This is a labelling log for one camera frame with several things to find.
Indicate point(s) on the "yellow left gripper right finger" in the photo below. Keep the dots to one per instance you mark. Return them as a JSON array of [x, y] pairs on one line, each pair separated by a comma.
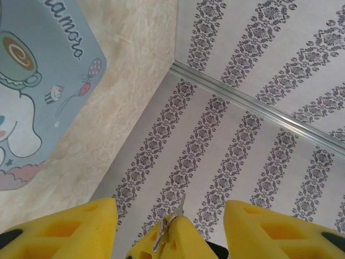
[[269, 232]]

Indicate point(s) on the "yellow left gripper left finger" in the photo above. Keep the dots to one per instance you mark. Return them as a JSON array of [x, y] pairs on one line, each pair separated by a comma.
[[81, 226]]

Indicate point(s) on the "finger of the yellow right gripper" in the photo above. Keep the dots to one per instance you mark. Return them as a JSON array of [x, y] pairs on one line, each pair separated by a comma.
[[186, 237], [143, 246]]

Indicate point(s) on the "blue cartoon print mat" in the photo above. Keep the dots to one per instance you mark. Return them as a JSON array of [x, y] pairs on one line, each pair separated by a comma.
[[54, 89]]

